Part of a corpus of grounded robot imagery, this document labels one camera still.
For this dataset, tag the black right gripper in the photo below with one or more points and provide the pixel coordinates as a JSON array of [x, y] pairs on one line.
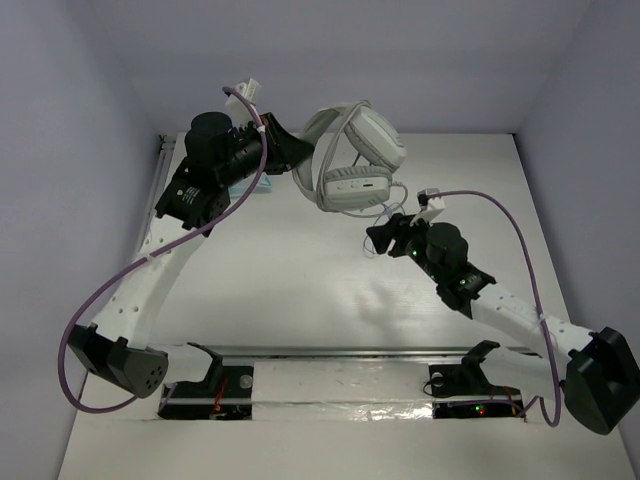
[[401, 229]]

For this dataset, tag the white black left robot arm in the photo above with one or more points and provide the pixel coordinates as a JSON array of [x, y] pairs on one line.
[[114, 346]]

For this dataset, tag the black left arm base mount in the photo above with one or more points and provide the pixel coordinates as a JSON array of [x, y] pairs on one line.
[[224, 393]]

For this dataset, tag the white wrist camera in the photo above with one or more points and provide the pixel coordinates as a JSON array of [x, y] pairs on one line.
[[431, 204], [247, 90]]

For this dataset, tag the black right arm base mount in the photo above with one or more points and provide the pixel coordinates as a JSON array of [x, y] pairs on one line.
[[461, 391]]

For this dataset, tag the aluminium rail at table front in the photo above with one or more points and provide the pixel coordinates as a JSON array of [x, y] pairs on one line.
[[301, 352]]

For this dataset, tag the white over-ear headphones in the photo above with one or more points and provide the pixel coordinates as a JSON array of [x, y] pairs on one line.
[[368, 181]]

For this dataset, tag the teal cat-ear headphones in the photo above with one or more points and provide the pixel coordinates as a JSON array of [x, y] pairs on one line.
[[264, 185]]

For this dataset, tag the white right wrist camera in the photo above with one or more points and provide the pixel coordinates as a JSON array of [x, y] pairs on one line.
[[431, 204]]

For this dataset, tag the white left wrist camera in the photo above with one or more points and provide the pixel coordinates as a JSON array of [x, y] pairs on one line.
[[247, 90]]

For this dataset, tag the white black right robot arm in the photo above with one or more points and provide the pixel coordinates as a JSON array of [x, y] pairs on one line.
[[595, 372]]

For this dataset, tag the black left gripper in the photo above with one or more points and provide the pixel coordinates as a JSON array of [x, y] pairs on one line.
[[270, 145]]

